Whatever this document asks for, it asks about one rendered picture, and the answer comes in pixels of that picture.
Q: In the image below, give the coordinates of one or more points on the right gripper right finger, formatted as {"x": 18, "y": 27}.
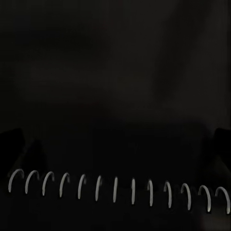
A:
{"x": 222, "y": 144}

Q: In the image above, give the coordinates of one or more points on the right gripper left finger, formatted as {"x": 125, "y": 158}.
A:
{"x": 12, "y": 143}

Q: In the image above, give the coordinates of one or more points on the notebook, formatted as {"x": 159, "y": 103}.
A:
{"x": 36, "y": 205}

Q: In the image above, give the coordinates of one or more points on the desk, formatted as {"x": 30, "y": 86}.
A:
{"x": 127, "y": 89}

